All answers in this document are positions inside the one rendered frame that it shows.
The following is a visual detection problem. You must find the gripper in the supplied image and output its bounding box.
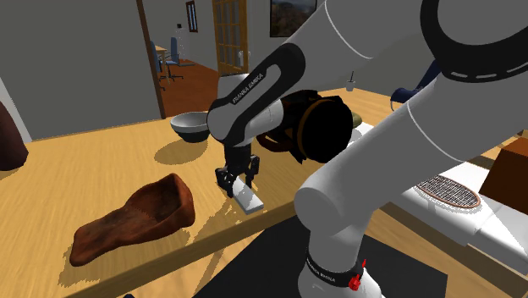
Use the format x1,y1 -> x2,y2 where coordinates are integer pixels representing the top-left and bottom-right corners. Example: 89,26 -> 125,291
214,144 -> 261,199

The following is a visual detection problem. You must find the white flat rectangular bar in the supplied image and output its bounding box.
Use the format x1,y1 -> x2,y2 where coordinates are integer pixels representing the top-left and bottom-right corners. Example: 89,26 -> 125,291
231,178 -> 266,216

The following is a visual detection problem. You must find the grey bowl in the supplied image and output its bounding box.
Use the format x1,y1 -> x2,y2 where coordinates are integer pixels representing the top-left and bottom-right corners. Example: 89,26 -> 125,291
169,111 -> 212,144

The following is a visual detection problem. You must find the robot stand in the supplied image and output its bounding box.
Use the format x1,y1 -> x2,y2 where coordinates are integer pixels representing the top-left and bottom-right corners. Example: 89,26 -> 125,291
192,213 -> 449,298

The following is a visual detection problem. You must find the black and brown backpack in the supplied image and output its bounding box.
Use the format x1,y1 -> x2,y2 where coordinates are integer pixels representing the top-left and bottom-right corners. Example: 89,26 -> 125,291
256,89 -> 355,165

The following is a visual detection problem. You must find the brown scoop-shaped object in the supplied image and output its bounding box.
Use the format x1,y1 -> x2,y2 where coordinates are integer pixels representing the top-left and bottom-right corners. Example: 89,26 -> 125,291
69,173 -> 197,268

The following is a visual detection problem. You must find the blue office chair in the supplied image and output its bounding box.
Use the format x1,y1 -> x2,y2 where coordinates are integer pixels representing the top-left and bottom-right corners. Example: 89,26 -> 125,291
150,40 -> 167,92
166,36 -> 195,82

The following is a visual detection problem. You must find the wooden door with glass panes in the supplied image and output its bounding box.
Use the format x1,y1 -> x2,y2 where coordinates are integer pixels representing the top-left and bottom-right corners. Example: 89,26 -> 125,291
211,0 -> 250,77

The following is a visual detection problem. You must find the small wooden desk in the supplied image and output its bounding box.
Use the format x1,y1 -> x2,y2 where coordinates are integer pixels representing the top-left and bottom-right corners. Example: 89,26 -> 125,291
154,44 -> 170,80

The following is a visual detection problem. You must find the wooden table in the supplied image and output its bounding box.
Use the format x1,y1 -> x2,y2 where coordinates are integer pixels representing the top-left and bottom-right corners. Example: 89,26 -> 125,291
0,87 -> 528,298

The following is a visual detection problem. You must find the dark blue chair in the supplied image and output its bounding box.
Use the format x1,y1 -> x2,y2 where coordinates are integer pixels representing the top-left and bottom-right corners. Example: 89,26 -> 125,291
389,58 -> 443,112

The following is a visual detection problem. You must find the dark brown rounded object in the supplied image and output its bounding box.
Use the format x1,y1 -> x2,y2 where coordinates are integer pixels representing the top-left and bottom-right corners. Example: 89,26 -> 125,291
0,100 -> 30,173

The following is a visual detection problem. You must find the brown box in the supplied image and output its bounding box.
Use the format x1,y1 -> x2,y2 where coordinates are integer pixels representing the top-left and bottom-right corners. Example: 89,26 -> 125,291
477,135 -> 528,217

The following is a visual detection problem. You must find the narrow dark wall frame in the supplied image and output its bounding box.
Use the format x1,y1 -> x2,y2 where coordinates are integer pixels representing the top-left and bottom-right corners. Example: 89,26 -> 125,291
184,0 -> 200,34

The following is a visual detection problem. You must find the framed wall picture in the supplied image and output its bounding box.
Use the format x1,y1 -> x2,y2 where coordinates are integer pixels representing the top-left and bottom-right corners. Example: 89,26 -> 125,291
269,0 -> 319,39

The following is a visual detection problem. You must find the oval wire trivet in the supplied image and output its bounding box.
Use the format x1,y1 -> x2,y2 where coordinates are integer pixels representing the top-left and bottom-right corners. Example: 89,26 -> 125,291
415,174 -> 482,209

